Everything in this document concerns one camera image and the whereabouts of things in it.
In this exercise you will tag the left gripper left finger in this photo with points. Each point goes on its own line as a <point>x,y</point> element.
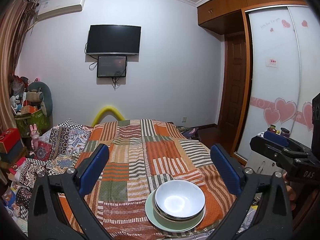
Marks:
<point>47,219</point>

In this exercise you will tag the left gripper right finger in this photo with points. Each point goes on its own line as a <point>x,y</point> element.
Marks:
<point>273,218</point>

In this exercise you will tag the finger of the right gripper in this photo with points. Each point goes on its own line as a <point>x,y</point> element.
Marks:
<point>281,155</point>
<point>284,141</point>

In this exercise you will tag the white bowl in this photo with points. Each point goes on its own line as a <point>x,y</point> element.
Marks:
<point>180,199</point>

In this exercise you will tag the purple plate with gold rim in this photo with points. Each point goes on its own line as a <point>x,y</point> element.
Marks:
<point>172,218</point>

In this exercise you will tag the person's right hand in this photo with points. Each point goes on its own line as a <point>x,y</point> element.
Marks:
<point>291,193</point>

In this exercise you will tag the white storage cabinet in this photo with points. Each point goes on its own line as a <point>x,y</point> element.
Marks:
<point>259,163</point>

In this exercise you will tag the patterned patchwork blanket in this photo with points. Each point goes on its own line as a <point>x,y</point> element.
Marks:
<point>50,159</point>

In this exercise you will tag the wooden door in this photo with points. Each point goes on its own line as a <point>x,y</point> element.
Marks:
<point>234,78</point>

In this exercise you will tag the pink rabbit toy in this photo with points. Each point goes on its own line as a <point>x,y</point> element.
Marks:
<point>34,134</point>

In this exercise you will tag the red box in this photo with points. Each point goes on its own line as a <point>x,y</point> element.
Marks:
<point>8,139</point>

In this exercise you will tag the white sliding wardrobe door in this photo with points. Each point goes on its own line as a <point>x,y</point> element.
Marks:
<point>285,77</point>

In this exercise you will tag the green cardboard box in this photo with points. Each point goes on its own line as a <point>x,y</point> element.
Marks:
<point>24,121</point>

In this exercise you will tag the striped patchwork tablecloth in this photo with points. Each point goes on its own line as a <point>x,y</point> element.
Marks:
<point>144,154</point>

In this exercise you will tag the yellow foam tube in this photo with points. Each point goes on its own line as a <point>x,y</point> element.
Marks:
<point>106,111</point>

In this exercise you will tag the grey plush toy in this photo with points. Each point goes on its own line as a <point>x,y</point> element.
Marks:
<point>39,93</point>

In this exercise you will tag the wooden overhead cabinet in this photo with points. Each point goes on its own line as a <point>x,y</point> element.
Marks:
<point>225,16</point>

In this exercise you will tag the striped curtain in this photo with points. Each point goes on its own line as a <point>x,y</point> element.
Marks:
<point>14,25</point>

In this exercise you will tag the white air conditioner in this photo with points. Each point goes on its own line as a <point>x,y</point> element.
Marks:
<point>53,8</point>

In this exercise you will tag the wall mounted black television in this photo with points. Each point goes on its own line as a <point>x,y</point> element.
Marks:
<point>111,39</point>

